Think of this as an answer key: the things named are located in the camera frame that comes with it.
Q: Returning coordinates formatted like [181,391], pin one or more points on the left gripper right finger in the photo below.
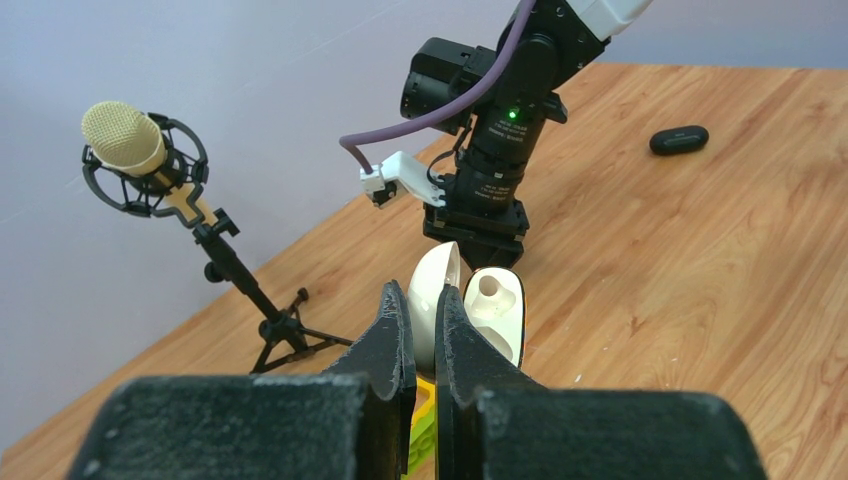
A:
[496,422]

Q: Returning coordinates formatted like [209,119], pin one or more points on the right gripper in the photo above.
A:
[494,240]

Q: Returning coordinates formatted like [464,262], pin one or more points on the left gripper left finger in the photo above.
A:
[350,421]

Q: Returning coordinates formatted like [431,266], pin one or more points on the white earbud case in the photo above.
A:
[494,300]

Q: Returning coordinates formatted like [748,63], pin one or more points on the black earbud charging case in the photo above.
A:
[679,140]

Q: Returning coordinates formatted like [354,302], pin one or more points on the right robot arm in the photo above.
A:
[497,134]

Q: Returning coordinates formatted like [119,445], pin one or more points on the yellow green triangle toy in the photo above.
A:
[423,433]

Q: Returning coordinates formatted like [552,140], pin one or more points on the black tripod stand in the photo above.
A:
[286,339]

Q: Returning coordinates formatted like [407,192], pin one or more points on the cream microphone in shockmount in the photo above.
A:
[145,164]

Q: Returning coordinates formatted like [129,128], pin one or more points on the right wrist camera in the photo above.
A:
[400,174]

